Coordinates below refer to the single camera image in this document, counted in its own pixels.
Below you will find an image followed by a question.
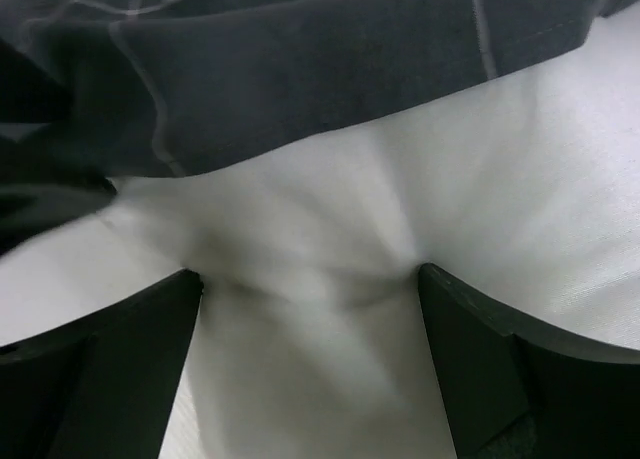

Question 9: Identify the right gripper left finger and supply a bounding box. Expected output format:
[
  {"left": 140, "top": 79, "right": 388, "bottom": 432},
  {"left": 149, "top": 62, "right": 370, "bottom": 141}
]
[{"left": 1, "top": 270, "right": 203, "bottom": 459}]

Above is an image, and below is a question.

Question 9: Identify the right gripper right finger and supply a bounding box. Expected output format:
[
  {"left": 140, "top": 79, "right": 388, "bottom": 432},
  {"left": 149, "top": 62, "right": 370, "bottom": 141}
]
[{"left": 418, "top": 264, "right": 639, "bottom": 458}]

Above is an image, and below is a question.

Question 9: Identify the dark grey checked pillowcase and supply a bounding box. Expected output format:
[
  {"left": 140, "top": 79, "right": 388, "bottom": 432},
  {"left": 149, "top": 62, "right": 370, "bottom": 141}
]
[{"left": 1, "top": 0, "right": 638, "bottom": 252}]

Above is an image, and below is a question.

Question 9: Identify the white pillow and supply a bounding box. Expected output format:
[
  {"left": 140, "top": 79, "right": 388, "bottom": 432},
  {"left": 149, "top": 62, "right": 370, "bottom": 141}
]
[{"left": 1, "top": 7, "right": 639, "bottom": 458}]

